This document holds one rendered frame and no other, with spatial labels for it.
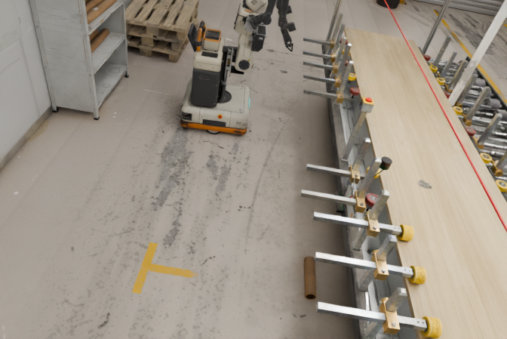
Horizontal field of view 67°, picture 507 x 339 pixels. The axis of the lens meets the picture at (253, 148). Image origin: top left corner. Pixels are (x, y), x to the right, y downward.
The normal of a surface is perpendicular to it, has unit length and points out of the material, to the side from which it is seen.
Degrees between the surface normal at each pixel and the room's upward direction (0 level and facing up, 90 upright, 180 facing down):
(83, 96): 90
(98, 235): 0
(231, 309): 0
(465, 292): 0
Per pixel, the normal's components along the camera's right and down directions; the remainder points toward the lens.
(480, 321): 0.16, -0.76
